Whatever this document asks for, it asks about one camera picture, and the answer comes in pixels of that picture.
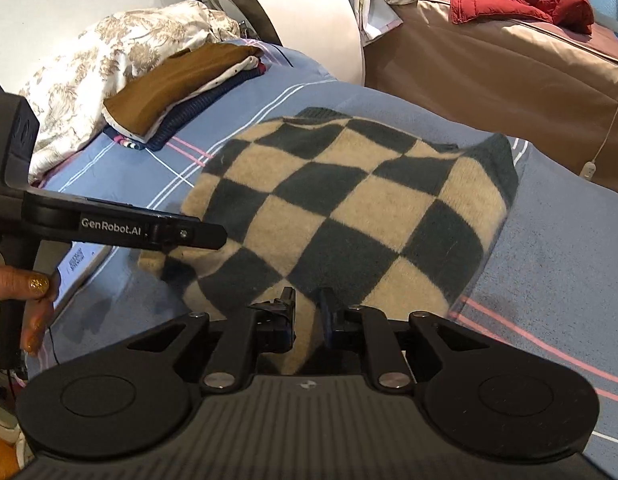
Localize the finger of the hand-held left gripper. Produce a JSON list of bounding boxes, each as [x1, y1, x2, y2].
[[148, 212, 228, 252]]

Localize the green beige checkered sweater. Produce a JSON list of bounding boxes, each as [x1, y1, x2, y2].
[[139, 106, 520, 376]]

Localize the white cable with switch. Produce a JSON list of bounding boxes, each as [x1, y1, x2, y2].
[[581, 67, 618, 180]]

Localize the blue striped bed sheet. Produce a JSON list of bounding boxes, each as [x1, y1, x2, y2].
[[26, 37, 618, 461]]

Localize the white round machine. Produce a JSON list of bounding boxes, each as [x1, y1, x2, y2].
[[176, 0, 367, 86]]

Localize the floral beige quilt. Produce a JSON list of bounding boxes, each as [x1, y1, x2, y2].
[[19, 0, 242, 183]]

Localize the person's left hand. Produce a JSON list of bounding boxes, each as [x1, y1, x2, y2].
[[0, 265, 60, 357]]

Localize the brown covered sofa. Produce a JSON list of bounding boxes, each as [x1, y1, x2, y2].
[[364, 0, 618, 203]]

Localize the folded navy garment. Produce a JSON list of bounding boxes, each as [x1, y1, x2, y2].
[[103, 65, 267, 152]]

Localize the folded brown garment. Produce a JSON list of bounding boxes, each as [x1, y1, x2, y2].
[[103, 44, 260, 138]]

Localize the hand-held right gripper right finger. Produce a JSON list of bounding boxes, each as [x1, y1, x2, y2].
[[318, 287, 486, 392]]

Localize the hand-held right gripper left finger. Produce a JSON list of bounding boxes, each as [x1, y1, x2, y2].
[[128, 287, 297, 392]]

